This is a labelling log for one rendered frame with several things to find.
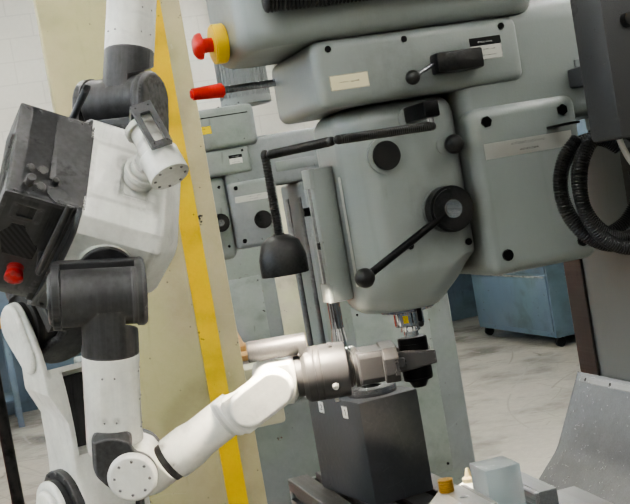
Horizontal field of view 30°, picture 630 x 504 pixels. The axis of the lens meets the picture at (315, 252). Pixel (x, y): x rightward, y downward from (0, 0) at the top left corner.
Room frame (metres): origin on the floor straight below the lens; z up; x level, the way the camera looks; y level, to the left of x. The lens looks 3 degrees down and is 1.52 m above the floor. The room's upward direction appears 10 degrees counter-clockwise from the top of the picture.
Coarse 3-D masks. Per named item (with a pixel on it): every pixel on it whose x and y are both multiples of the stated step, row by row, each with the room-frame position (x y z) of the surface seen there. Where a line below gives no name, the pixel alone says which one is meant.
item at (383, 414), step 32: (384, 384) 2.08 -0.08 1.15; (320, 416) 2.17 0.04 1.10; (352, 416) 2.04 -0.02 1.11; (384, 416) 2.03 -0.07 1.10; (416, 416) 2.06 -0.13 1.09; (320, 448) 2.19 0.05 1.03; (352, 448) 2.06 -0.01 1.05; (384, 448) 2.03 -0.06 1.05; (416, 448) 2.05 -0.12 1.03; (352, 480) 2.08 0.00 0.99; (384, 480) 2.02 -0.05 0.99; (416, 480) 2.05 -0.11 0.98
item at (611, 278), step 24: (600, 168) 1.93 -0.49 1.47; (624, 168) 1.85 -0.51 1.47; (600, 192) 1.94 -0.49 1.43; (624, 192) 1.87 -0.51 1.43; (600, 216) 1.96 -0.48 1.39; (576, 264) 2.05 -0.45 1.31; (600, 264) 1.98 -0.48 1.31; (624, 264) 1.91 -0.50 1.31; (576, 288) 2.06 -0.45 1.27; (600, 288) 1.99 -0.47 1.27; (624, 288) 1.92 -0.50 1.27; (576, 312) 2.07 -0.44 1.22; (600, 312) 2.00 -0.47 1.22; (624, 312) 1.93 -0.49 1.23; (576, 336) 2.09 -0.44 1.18; (600, 336) 2.02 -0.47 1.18; (624, 336) 1.94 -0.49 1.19; (600, 360) 2.03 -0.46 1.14; (624, 360) 1.95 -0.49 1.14
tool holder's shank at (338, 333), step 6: (330, 306) 2.17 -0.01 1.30; (336, 306) 2.17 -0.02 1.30; (330, 312) 2.17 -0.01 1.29; (336, 312) 2.17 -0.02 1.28; (330, 318) 2.17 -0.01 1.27; (336, 318) 2.17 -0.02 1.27; (330, 324) 2.18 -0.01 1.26; (336, 324) 2.17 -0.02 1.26; (342, 324) 2.18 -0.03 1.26; (336, 330) 2.17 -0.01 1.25; (342, 330) 2.17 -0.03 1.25; (336, 336) 2.17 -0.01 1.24; (342, 336) 2.17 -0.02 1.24
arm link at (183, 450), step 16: (208, 416) 1.82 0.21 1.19; (144, 432) 1.88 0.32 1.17; (176, 432) 1.83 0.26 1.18; (192, 432) 1.82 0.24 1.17; (208, 432) 1.81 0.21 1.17; (224, 432) 1.81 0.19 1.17; (144, 448) 1.82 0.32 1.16; (160, 448) 1.82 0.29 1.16; (176, 448) 1.81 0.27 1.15; (192, 448) 1.81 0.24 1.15; (208, 448) 1.82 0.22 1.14; (160, 464) 1.81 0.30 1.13; (176, 464) 1.81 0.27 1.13; (192, 464) 1.82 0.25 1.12; (160, 480) 1.81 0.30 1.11
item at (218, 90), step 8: (272, 80) 1.90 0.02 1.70; (192, 88) 1.86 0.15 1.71; (200, 88) 1.86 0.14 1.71; (208, 88) 1.87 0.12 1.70; (216, 88) 1.87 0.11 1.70; (224, 88) 1.87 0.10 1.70; (232, 88) 1.88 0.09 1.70; (240, 88) 1.88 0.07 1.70; (248, 88) 1.89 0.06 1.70; (256, 88) 1.89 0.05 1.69; (192, 96) 1.86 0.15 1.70; (200, 96) 1.86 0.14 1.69; (208, 96) 1.87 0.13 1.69; (216, 96) 1.87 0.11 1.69
